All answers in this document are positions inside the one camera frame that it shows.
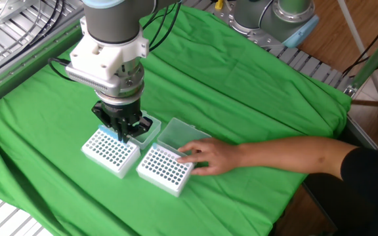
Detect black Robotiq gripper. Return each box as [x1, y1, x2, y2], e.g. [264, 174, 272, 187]
[91, 98, 154, 144]

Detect white pipette tip rack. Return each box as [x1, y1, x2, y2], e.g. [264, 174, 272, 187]
[81, 126, 142, 180]
[136, 142, 196, 197]

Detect person's hand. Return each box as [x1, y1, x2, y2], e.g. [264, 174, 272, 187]
[177, 137, 242, 176]

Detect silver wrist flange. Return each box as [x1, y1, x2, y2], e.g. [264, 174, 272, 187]
[95, 60, 145, 106]

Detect green table cloth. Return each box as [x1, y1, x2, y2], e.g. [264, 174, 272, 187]
[0, 0, 353, 236]

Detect silver metal plate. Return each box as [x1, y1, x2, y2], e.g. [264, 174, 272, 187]
[0, 0, 41, 26]

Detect thin white pole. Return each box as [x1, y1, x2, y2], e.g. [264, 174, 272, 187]
[336, 0, 378, 108]

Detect black shirt sleeve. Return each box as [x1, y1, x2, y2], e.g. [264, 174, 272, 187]
[339, 146, 378, 236]

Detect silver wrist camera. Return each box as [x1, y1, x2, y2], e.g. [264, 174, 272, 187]
[64, 64, 123, 96]

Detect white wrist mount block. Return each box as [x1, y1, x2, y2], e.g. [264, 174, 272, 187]
[70, 16, 150, 81]

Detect dark wrist camera cable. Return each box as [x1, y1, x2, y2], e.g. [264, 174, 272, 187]
[47, 0, 182, 82]

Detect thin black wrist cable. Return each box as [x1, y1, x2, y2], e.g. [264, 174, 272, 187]
[142, 0, 170, 45]

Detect grey aluminium frame rail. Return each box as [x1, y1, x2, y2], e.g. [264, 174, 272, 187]
[0, 19, 83, 114]

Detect black table cable bundle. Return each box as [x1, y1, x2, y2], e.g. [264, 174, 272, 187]
[0, 0, 67, 85]

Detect aluminium table edge rail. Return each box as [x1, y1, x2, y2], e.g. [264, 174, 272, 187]
[345, 116, 378, 151]

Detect black floor cables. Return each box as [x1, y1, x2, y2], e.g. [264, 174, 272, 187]
[341, 11, 378, 79]

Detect aluminium corner post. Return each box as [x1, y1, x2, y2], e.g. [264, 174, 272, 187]
[351, 20, 378, 96]

